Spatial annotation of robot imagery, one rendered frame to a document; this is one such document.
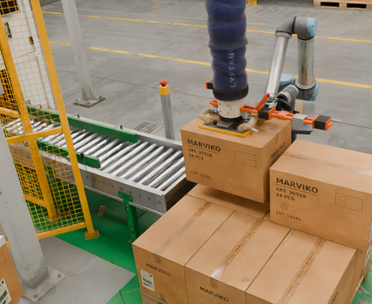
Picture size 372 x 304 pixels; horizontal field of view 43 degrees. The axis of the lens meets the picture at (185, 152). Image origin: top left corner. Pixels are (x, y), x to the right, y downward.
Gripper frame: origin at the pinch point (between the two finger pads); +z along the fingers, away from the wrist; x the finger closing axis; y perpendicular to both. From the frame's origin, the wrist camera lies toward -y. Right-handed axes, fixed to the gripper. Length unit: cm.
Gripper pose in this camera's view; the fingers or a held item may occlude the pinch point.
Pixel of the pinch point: (270, 113)
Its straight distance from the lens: 292.7
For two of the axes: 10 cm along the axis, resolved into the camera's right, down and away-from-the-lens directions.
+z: -5.7, 4.5, -6.9
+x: -0.9, -8.6, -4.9
